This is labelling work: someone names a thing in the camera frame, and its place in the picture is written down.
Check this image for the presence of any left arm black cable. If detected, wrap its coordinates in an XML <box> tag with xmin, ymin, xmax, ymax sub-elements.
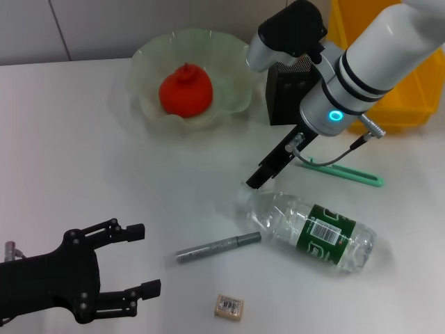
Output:
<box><xmin>2</xmin><ymin>240</ymin><xmax>27</xmax><ymax>262</ymax></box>

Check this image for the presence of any black mesh pen holder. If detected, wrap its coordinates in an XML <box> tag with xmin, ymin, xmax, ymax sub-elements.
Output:
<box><xmin>266</xmin><ymin>55</ymin><xmax>326</xmax><ymax>126</ymax></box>

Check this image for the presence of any silver glitter marker pen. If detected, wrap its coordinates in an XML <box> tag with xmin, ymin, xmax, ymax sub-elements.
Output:
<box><xmin>163</xmin><ymin>231</ymin><xmax>262</xmax><ymax>269</ymax></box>

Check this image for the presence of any mint green utility knife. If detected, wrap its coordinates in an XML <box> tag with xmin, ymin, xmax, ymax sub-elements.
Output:
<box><xmin>300</xmin><ymin>156</ymin><xmax>386</xmax><ymax>188</ymax></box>

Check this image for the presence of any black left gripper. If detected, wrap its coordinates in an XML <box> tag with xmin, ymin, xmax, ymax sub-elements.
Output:
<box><xmin>0</xmin><ymin>218</ymin><xmax>162</xmax><ymax>324</ymax></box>

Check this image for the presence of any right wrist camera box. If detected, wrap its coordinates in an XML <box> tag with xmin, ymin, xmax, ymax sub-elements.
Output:
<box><xmin>246</xmin><ymin>0</ymin><xmax>328</xmax><ymax>73</ymax></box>

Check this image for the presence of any green glass fruit bowl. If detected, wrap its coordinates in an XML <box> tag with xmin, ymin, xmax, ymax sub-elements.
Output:
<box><xmin>127</xmin><ymin>29</ymin><xmax>259</xmax><ymax>135</ymax></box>

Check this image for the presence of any beige eraser with barcode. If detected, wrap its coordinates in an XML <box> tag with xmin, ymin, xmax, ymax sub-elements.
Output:
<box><xmin>213</xmin><ymin>294</ymin><xmax>245</xmax><ymax>318</ymax></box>

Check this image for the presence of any yellow plastic bin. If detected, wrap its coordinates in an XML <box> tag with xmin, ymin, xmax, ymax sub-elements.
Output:
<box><xmin>326</xmin><ymin>0</ymin><xmax>445</xmax><ymax>135</ymax></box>

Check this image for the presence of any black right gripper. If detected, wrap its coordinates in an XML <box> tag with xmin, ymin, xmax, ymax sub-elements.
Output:
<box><xmin>245</xmin><ymin>123</ymin><xmax>319</xmax><ymax>191</ymax></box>

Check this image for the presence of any clear water bottle green label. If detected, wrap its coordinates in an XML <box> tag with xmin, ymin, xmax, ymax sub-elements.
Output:
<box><xmin>239</xmin><ymin>187</ymin><xmax>378</xmax><ymax>276</ymax></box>

